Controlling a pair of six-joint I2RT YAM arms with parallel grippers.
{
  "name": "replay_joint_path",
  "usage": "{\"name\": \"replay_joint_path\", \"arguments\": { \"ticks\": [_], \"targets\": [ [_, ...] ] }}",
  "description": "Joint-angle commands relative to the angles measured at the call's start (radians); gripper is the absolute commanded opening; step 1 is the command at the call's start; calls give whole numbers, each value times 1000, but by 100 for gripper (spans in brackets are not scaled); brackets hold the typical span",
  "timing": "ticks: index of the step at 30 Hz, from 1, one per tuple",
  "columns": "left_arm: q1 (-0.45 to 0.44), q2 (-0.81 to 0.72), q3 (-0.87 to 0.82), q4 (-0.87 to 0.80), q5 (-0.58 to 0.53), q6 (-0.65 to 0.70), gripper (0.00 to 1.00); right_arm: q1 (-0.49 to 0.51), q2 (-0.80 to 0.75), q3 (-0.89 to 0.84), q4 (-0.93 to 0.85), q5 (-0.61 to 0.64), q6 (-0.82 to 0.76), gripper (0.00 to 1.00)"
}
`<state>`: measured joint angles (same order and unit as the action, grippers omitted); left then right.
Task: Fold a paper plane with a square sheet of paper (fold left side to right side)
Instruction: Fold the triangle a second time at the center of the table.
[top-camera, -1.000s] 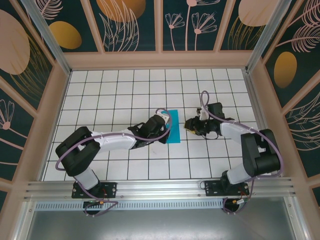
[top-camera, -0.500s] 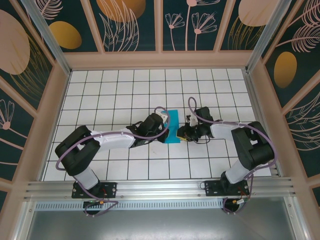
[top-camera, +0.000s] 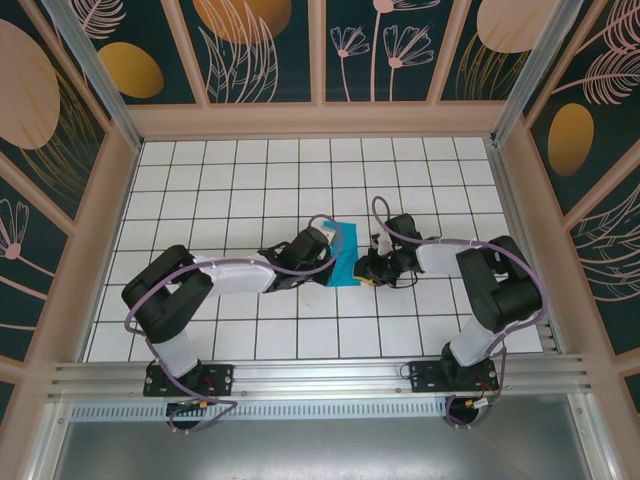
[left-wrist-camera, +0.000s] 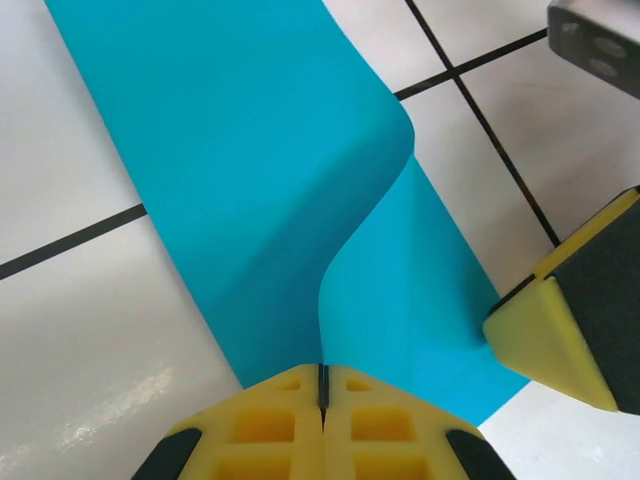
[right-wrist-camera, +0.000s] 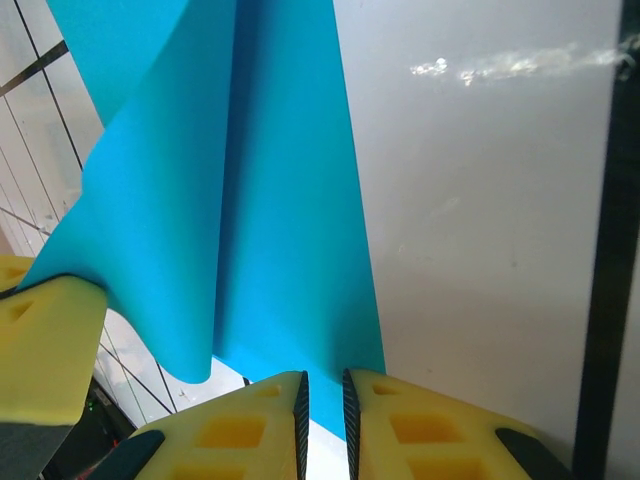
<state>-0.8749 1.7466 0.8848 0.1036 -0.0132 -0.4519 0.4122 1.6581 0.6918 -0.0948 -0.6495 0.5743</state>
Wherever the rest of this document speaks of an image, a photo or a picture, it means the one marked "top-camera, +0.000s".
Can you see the blue paper sheet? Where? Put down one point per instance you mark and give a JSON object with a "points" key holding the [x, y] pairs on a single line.
{"points": [[347, 255]]}

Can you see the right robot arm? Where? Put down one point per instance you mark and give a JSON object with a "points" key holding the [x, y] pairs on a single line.
{"points": [[500, 285]]}

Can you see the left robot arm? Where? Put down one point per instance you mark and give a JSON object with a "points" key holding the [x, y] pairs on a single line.
{"points": [[165, 295]]}

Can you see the yellow power connector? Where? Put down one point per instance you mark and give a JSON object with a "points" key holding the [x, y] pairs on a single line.
{"points": [[475, 403], [200, 403]]}

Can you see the grey metal panel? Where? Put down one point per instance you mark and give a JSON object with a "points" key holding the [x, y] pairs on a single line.
{"points": [[320, 450]]}

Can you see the aluminium mounting rail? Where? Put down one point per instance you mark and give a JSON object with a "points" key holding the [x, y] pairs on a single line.
{"points": [[320, 375]]}

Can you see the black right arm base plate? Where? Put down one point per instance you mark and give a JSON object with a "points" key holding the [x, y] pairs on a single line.
{"points": [[425, 377]]}

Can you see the aluminium side rail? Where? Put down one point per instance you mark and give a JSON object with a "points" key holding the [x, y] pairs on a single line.
{"points": [[510, 200]]}

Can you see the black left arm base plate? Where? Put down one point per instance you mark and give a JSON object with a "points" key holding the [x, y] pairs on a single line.
{"points": [[220, 377]]}

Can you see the aluminium frame post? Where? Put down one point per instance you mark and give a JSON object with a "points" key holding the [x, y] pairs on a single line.
{"points": [[100, 85], [530, 75]]}

